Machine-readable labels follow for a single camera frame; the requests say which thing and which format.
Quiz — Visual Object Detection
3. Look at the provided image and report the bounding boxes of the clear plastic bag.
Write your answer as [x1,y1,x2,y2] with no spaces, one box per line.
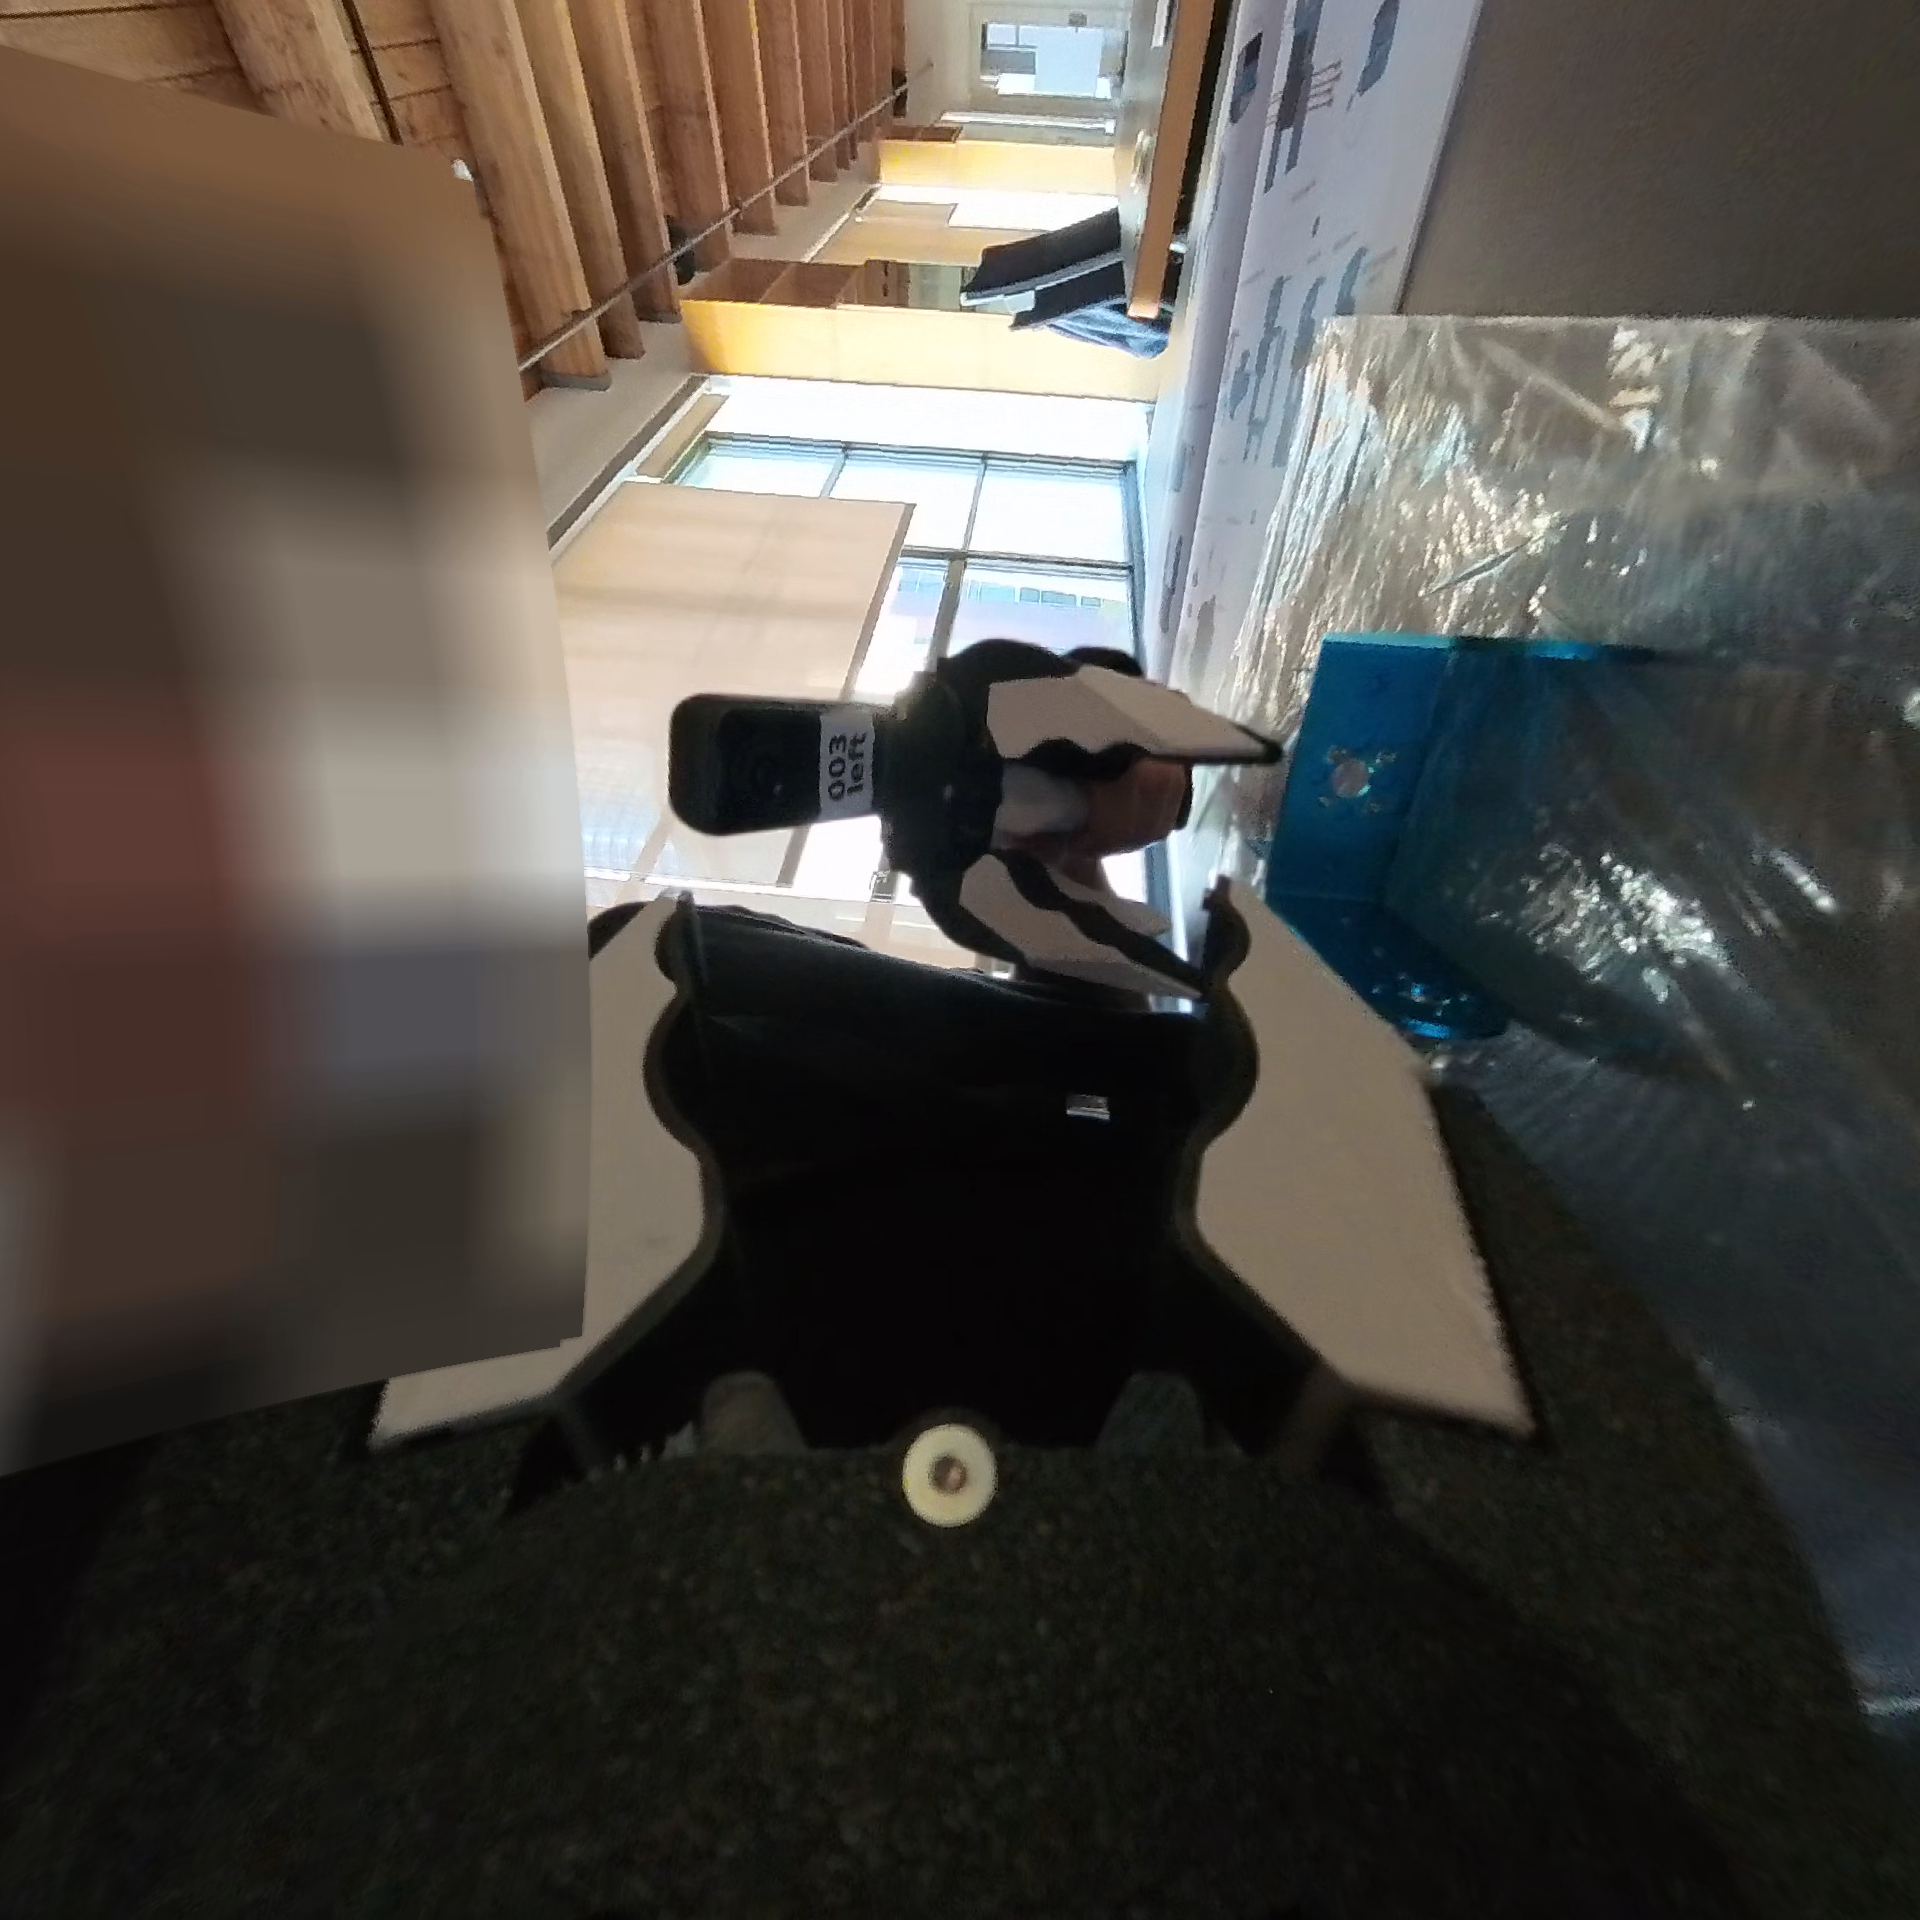
[1212,310,1920,1749]

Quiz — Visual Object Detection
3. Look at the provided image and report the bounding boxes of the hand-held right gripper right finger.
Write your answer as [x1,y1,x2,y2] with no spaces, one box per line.
[1183,873,1543,1437]

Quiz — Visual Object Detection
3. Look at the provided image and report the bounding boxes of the person's left hand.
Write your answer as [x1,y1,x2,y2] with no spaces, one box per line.
[1071,761,1197,859]

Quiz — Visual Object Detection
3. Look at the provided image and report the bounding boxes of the wooden table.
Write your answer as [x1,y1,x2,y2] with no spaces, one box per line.
[1127,0,1220,324]

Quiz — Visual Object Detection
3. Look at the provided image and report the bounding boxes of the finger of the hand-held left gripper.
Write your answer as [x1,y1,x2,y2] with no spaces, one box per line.
[990,668,1289,771]
[938,848,1209,995]

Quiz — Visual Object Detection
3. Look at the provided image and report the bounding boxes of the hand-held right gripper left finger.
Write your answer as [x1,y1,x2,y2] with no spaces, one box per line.
[369,892,725,1453]

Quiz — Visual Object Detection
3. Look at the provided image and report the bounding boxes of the large window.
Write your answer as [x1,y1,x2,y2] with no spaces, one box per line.
[577,428,1150,909]

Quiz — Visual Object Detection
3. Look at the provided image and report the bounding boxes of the beige roller blind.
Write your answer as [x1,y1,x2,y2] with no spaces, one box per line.
[550,478,921,888]

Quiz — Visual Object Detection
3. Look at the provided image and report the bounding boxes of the blue metal bracket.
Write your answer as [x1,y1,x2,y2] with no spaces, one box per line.
[1263,633,1920,1039]

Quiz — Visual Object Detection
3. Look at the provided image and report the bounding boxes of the white assembly instruction booklet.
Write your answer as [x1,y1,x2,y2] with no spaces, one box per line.
[1137,0,1490,713]

